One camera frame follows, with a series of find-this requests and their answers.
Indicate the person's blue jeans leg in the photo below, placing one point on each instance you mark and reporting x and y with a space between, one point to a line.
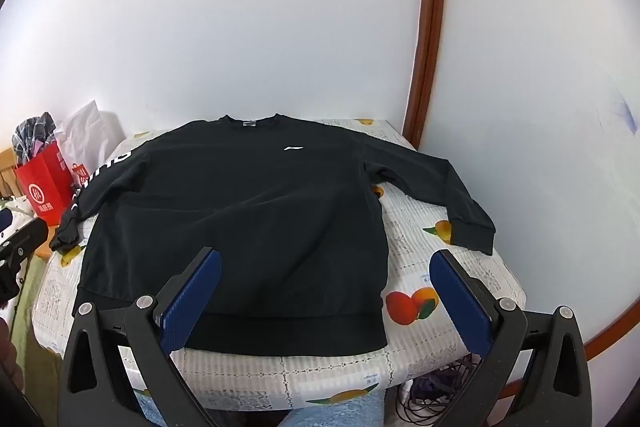
335 414

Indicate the brown wooden door frame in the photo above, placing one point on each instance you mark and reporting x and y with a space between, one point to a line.
431 32

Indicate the wooden chair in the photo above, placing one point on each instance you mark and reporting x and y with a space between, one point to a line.
6 172

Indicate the fruit print lace tablecloth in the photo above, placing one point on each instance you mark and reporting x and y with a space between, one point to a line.
350 372

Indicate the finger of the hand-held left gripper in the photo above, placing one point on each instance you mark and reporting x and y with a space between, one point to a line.
30 237

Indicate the red paper shopping bag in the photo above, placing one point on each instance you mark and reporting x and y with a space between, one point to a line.
42 192

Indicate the person's left hand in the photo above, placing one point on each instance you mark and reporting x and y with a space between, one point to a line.
10 357

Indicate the black sweatshirt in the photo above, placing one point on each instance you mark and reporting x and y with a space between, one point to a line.
240 217

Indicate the plaid cloth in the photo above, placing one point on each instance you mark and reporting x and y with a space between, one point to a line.
32 137

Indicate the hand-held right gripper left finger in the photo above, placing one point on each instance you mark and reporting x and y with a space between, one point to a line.
192 297

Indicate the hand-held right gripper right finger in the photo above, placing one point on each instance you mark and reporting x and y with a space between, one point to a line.
460 307

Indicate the green cloth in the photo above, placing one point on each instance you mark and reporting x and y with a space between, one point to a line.
30 297

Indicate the white plastic bag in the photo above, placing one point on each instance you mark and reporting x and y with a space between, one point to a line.
95 132

